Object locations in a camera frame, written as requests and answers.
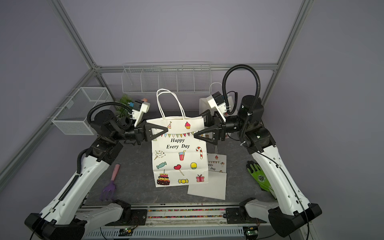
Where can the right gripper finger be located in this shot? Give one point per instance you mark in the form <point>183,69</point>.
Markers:
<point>209,135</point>
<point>208,118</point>

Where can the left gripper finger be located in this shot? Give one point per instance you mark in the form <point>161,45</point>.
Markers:
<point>150,127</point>
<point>153,134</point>

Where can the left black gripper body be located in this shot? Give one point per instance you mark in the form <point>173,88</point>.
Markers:
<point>139,134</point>

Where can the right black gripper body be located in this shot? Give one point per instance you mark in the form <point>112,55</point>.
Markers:
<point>220,123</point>

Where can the white party paper bag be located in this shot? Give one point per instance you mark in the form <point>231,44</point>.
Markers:
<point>216,185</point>

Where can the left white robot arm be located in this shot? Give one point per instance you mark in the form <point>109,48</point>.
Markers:
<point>58,220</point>

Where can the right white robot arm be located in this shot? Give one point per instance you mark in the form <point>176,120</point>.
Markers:
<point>291,210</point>

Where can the green black work glove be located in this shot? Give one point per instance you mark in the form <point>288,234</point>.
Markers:
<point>260,177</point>

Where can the purple small toy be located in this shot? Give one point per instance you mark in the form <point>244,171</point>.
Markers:
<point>108,191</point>

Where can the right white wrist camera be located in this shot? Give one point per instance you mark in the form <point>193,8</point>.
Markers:
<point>216,102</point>

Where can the white wire wall shelf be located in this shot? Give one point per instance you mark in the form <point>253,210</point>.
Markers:
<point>178,77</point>

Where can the white wire mesh basket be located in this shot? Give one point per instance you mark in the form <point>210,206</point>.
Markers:
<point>72,117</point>

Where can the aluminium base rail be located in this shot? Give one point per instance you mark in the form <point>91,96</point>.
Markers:
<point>191,221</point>

